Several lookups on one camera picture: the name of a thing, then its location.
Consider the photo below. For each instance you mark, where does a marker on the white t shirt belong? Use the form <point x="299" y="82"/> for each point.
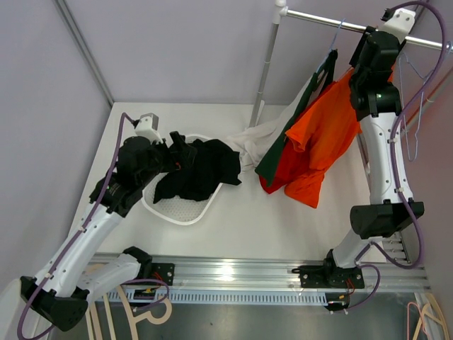
<point x="253" y="143"/>

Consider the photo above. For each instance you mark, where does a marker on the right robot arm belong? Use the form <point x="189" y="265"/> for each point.
<point x="391" y="207"/>

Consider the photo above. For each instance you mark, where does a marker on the orange t shirt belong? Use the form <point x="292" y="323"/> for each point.
<point x="321" y="135"/>

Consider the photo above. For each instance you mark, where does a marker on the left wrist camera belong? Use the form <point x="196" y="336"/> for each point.
<point x="147" y="127"/>

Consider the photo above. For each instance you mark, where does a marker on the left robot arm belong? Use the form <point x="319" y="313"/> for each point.
<point x="61" y="292"/>

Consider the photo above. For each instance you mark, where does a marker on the hangers pile bottom right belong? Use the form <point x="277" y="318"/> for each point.
<point x="425" y="319"/>

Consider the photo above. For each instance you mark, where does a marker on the light blue wire hanger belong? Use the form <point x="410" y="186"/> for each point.
<point x="418" y="101"/>

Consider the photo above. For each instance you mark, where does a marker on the black t shirt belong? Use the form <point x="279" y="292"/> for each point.
<point x="215" y="163"/>

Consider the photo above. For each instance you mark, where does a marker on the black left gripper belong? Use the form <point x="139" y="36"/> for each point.
<point x="180" y="159"/>

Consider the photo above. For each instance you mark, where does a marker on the red t shirt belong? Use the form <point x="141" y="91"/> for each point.
<point x="276" y="167"/>

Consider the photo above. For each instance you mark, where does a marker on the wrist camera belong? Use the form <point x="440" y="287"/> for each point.
<point x="147" y="127"/>
<point x="400" y="24"/>

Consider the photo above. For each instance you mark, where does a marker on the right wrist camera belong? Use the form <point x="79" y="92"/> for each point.
<point x="400" y="24"/>

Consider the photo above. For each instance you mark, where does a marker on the aluminium mounting rail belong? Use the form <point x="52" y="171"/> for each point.
<point x="216" y="281"/>

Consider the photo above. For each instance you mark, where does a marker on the white perforated plastic basket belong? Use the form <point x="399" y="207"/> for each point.
<point x="176" y="210"/>

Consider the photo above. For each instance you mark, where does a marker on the beige hanger on floor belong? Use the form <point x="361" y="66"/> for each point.
<point x="133" y="317"/>

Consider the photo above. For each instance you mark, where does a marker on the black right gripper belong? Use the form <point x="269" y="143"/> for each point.
<point x="354" y="59"/>

